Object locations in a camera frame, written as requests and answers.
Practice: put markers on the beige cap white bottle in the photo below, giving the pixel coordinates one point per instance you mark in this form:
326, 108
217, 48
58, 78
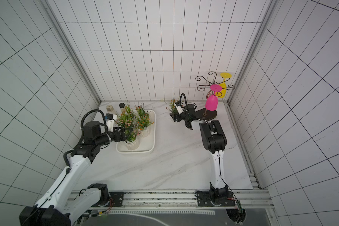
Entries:
110, 109

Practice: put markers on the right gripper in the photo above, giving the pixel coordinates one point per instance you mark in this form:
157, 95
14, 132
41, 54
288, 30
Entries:
177, 116

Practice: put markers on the potted gypsophila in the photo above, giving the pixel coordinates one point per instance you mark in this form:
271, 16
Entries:
141, 111
127, 119
172, 107
132, 140
144, 125

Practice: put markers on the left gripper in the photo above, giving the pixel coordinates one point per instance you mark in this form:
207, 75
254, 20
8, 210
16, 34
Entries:
116, 132

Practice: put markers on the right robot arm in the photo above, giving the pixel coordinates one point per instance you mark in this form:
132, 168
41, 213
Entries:
214, 141

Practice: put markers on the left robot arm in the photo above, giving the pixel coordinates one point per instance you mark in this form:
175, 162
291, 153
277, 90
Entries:
52, 209

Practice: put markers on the white storage tray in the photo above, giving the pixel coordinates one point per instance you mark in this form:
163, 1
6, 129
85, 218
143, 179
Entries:
144, 144

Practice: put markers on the aluminium mounting rail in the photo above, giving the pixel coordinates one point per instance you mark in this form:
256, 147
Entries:
158, 199

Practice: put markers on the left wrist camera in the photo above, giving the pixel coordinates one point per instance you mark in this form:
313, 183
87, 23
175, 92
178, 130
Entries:
110, 120

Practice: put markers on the yellow wine glass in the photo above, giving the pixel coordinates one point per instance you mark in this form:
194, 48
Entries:
226, 77

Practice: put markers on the black wire glass rack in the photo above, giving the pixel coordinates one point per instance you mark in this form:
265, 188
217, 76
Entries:
203, 114

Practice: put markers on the magenta wine glass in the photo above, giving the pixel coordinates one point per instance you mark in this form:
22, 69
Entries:
212, 99

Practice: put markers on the black cap spice bottle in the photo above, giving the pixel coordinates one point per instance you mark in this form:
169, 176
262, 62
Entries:
122, 107

